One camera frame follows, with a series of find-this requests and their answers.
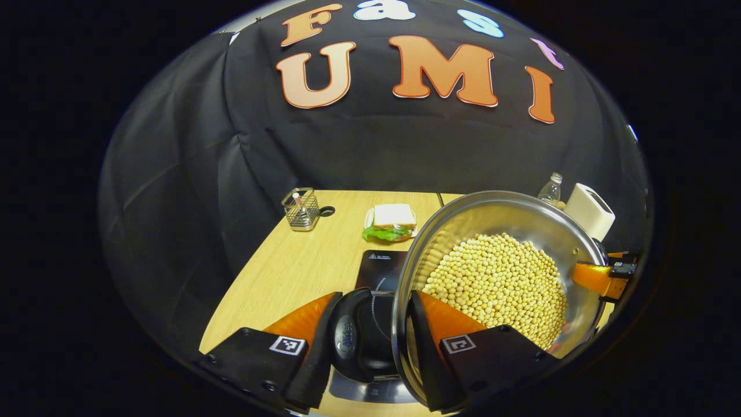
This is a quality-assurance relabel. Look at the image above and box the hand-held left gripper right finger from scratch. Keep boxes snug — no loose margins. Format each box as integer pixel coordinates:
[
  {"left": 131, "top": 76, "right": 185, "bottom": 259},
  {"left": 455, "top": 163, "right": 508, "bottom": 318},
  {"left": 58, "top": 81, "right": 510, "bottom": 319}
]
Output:
[{"left": 408, "top": 290, "right": 559, "bottom": 413}]

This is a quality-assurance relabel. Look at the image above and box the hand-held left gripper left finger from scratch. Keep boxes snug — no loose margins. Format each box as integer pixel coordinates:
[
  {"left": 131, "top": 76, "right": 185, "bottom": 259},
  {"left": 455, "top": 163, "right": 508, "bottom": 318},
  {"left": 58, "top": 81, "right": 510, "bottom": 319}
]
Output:
[{"left": 197, "top": 291, "right": 343, "bottom": 413}]

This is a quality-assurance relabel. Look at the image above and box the black induction cooktop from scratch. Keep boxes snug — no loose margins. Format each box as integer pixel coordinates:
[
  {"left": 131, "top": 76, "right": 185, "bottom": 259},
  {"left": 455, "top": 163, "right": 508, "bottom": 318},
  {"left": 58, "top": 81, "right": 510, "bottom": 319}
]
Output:
[{"left": 330, "top": 249, "right": 419, "bottom": 405}]

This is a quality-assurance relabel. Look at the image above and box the pile of soybeans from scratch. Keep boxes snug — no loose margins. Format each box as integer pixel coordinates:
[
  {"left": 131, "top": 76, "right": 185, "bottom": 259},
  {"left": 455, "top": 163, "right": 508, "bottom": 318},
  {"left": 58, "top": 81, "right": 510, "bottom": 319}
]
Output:
[{"left": 421, "top": 233, "right": 568, "bottom": 351}]

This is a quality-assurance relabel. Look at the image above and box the steel pot with black handles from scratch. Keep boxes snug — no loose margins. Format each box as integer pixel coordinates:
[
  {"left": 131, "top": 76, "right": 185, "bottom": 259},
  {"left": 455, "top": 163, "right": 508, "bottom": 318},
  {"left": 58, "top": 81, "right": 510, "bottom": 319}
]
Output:
[{"left": 330, "top": 190, "right": 608, "bottom": 406}]

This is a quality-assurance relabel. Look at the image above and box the white toaster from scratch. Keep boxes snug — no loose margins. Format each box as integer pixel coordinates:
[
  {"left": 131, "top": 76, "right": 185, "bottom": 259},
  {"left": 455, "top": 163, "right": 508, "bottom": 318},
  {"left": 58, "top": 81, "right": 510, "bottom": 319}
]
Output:
[{"left": 564, "top": 183, "right": 616, "bottom": 242}]

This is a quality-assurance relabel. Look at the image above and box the clear plastic water bottle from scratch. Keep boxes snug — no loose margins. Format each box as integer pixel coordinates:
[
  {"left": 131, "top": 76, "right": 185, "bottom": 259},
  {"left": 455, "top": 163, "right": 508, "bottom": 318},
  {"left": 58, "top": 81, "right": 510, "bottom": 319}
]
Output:
[{"left": 537, "top": 172, "right": 566, "bottom": 209}]

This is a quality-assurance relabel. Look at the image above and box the sandwich with lettuce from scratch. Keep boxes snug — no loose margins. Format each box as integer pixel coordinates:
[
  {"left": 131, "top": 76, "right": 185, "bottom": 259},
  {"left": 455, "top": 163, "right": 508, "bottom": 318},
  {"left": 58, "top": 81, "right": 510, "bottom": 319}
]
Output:
[{"left": 362, "top": 204, "right": 419, "bottom": 243}]

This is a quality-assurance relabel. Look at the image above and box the black backdrop cloth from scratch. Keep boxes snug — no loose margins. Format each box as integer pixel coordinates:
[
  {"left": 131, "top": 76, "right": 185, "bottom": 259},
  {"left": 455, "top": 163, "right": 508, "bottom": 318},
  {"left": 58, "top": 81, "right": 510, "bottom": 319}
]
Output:
[{"left": 98, "top": 0, "right": 652, "bottom": 360}]

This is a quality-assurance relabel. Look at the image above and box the metal wire mesh holder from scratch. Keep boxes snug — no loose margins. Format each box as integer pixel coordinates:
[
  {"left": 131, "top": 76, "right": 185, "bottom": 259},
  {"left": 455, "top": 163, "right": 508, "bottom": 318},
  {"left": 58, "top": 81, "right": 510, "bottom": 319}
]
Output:
[{"left": 281, "top": 187, "right": 321, "bottom": 232}]

